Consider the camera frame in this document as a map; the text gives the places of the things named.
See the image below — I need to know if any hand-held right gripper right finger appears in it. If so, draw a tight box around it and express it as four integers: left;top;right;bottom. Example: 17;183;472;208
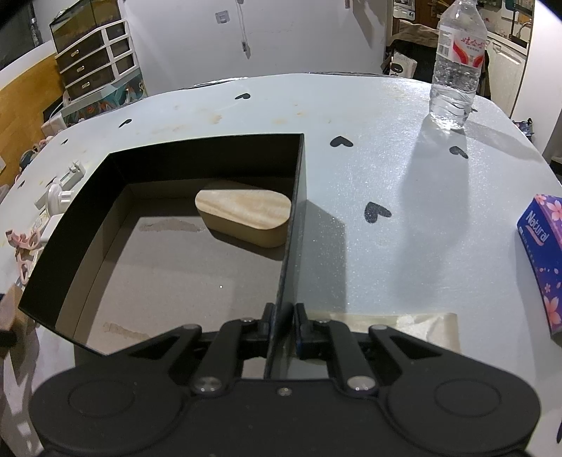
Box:
294;302;445;395

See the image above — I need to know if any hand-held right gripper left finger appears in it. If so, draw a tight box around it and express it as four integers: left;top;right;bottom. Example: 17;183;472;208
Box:
118;302;276;396

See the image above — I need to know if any black cardboard box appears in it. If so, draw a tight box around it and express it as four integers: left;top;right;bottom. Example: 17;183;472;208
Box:
18;133;307;381

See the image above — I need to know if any white plug adapter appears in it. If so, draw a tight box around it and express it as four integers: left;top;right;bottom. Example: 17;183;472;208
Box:
35;182;84;216

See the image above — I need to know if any pink phone holder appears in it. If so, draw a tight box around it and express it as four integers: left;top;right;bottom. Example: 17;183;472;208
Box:
4;228;47;286

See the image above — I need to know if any oval wooden-lid case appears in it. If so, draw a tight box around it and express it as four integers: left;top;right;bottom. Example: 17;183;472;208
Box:
195;188;292;249

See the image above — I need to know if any beige tape strip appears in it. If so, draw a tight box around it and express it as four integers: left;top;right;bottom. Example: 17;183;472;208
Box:
307;310;462;352

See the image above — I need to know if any purple floral tissue pack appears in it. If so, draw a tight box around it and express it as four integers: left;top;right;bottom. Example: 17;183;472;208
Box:
516;194;562;339

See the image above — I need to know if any floral storage box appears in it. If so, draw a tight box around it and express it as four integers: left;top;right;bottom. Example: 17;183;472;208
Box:
61;81;145;128

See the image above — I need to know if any white bag with black print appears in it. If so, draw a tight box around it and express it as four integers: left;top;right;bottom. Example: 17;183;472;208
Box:
388;50;418;79

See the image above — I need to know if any clear plastic water bottle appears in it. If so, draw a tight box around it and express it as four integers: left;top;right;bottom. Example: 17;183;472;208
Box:
429;0;489;131

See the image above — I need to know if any chair with brown cloth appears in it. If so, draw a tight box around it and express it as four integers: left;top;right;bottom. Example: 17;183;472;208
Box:
384;24;444;84

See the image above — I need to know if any white drawer cabinet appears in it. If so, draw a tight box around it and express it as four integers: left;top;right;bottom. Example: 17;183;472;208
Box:
55;20;138;99

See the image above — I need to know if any white kitchen cabinet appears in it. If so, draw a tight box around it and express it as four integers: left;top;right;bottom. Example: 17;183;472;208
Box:
485;31;532;117

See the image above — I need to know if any glass fish tank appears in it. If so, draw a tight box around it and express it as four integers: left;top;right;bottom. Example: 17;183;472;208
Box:
48;0;128;51

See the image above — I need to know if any hanging wall cable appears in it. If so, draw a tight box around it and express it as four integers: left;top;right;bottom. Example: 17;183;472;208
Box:
235;0;252;60

